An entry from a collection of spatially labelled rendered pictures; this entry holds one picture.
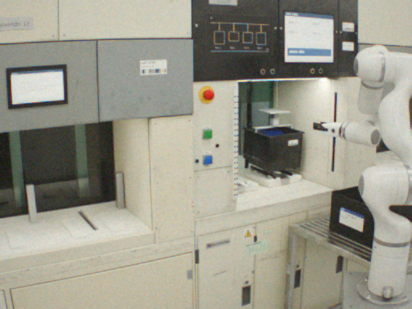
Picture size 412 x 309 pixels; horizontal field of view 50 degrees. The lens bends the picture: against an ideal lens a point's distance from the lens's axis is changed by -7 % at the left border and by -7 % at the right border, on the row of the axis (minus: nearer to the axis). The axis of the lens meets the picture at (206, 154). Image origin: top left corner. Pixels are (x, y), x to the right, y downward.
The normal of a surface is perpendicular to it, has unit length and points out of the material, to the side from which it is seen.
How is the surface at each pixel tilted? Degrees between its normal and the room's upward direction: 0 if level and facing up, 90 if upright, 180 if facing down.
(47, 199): 90
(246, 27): 90
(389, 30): 90
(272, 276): 90
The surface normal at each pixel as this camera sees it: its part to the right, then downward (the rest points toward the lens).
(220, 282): 0.50, 0.18
